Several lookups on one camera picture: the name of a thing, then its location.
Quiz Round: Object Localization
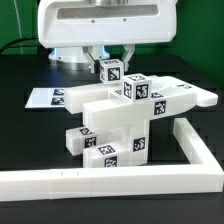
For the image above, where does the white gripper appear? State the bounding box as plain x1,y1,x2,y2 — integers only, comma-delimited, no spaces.
38,0,177,73

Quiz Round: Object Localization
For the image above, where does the white tagged cube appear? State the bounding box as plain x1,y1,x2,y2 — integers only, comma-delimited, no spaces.
122,73,152,102
100,59,124,84

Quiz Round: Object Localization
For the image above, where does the white chair seat part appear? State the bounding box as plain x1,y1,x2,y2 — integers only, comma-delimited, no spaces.
99,121,151,166

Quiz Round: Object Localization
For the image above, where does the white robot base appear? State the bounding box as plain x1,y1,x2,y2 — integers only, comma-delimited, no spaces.
48,46,110,71

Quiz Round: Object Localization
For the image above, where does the white tag sheet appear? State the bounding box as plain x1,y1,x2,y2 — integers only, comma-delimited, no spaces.
26,87,64,109

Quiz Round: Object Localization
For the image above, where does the black cable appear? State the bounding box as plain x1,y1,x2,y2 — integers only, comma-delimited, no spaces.
0,34,41,56

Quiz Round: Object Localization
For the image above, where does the white U-shaped frame fence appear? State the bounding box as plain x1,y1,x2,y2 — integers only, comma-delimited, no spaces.
0,118,224,202

